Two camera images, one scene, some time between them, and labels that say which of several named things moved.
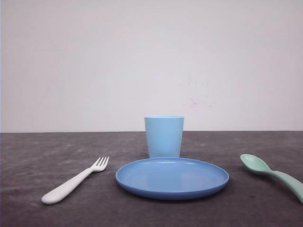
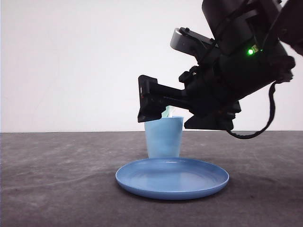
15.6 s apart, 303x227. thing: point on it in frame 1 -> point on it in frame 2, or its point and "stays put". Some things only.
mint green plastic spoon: x=257 y=164 -> x=169 y=111
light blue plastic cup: x=164 y=135 stays put
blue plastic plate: x=171 y=178 stays put
